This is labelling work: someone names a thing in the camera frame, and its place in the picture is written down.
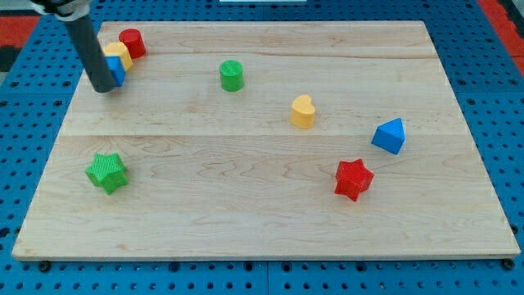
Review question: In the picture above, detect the blue cube block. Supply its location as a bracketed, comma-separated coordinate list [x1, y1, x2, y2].
[106, 56, 126, 87]

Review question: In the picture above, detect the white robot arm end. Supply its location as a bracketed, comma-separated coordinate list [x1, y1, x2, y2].
[30, 0, 92, 21]

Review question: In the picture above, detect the wooden board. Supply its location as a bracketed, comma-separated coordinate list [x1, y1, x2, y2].
[12, 21, 521, 261]

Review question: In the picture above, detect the yellow heart block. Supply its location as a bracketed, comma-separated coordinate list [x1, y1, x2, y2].
[290, 94, 316, 129]

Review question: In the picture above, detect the green cylinder block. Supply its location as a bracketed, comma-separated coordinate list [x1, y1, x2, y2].
[219, 60, 244, 92]

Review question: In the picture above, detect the red star block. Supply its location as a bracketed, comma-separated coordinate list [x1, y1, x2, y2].
[334, 159, 374, 202]

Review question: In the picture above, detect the blue triangular prism block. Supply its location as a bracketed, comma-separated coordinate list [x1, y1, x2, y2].
[372, 118, 406, 155]

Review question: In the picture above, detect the green star block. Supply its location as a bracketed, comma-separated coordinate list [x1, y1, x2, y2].
[84, 153, 129, 195]

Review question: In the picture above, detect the red cylinder block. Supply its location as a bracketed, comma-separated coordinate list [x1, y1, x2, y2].
[119, 28, 147, 59]

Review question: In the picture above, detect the yellow rounded block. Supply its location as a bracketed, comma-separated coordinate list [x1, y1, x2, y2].
[103, 42, 133, 71]

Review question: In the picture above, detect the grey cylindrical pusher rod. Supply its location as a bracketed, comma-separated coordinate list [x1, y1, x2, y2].
[65, 15, 115, 93]

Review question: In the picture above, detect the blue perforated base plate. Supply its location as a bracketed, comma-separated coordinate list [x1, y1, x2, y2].
[1, 1, 523, 294]

